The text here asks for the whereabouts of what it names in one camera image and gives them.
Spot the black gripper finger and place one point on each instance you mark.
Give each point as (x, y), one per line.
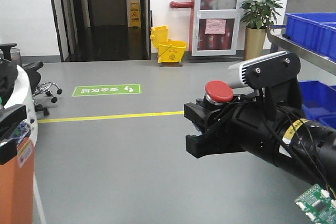
(13, 115)
(8, 150)

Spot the green circuit board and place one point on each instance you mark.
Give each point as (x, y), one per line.
(317, 205)

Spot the black office chair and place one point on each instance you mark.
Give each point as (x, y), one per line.
(12, 54)

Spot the yellow wet floor sign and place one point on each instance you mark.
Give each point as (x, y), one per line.
(134, 15)

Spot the red fire hose cabinet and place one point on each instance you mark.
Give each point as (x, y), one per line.
(214, 28)

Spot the yellow mop bucket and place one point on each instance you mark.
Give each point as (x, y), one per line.
(169, 51)

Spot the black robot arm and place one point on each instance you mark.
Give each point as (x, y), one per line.
(309, 136)

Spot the potted green plant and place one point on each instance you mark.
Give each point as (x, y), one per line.
(258, 15)

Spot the red mushroom push button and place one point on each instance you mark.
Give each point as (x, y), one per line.
(217, 93)

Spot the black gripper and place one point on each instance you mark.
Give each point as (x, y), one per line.
(254, 123)

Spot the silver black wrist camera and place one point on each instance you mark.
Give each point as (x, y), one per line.
(264, 71)

